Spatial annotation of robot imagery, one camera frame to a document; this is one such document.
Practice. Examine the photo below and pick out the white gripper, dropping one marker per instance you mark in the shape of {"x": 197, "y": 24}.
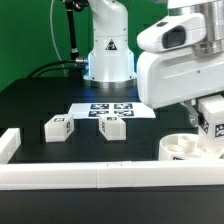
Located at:
{"x": 168, "y": 70}

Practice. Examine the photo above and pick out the white round stool seat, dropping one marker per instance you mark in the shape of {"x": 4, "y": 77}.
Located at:
{"x": 186, "y": 147}

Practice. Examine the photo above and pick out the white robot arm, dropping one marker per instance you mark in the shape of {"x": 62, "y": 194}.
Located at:
{"x": 111, "y": 62}

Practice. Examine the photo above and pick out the white marker sheet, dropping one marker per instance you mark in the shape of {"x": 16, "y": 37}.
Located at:
{"x": 123, "y": 110}

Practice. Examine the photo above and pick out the white U-shaped fence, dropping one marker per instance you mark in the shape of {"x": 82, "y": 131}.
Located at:
{"x": 101, "y": 175}

